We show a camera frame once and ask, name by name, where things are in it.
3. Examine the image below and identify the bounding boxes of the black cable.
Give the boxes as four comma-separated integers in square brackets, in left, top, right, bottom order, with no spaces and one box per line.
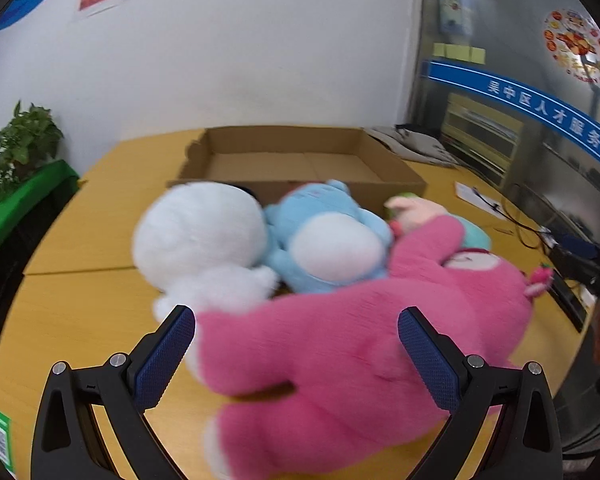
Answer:
[472,187,561,252]

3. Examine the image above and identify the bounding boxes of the white panda plush toy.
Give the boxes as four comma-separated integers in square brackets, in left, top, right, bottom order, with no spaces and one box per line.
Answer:
[132,181,281,386]

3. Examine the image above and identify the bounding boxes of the light blue window poster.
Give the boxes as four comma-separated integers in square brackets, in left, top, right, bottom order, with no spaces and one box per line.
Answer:
[437,0,473,36]

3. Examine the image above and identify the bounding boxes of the round red window sticker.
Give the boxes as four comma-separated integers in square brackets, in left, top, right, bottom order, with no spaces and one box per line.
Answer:
[542,8,600,82]

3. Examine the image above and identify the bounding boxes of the small pink and teal plush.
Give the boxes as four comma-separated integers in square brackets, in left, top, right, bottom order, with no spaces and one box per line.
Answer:
[382,195,493,252]

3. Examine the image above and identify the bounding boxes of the green planter box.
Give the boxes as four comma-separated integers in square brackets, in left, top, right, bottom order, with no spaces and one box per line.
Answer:
[0,160,81,271]

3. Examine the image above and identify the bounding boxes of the grey folded cloth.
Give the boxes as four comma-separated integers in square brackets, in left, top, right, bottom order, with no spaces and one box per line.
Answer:
[365,122,461,167]

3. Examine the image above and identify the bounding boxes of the green label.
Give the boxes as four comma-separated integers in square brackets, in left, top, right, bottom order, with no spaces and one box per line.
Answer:
[0,406,16,476]

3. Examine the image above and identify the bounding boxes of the blue window banner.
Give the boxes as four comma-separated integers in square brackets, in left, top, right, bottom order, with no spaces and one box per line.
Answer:
[426,58,600,178]

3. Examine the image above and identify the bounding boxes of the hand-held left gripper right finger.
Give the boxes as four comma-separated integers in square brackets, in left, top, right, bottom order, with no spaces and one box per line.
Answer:
[397,306,566,480]

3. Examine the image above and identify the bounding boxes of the green potted plant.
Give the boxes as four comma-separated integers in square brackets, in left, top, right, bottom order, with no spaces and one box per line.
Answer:
[0,101,65,201]

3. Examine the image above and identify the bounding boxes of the pink bear plush toy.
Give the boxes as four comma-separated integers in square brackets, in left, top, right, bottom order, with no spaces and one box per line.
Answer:
[195,215,556,480]

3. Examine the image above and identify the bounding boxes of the cardboard box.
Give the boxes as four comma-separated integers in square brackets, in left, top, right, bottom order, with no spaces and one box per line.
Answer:
[166,125,428,211]

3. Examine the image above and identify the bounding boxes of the blue cat plush toy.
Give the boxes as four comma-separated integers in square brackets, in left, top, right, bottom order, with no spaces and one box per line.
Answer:
[262,179,396,295]

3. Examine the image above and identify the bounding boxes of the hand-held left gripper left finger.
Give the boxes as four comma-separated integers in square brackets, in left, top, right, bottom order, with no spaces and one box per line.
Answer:
[30,304,197,480]

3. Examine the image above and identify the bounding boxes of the black device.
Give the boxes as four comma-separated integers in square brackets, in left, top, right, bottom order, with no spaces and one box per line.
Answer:
[547,235,600,331]

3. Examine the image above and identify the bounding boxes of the yellow shelf behind glass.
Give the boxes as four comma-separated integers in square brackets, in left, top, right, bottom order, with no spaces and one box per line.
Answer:
[440,92,523,186]

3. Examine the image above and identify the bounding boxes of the yellow sticky notes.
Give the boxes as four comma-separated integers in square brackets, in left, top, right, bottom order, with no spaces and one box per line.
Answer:
[433,42,486,63]

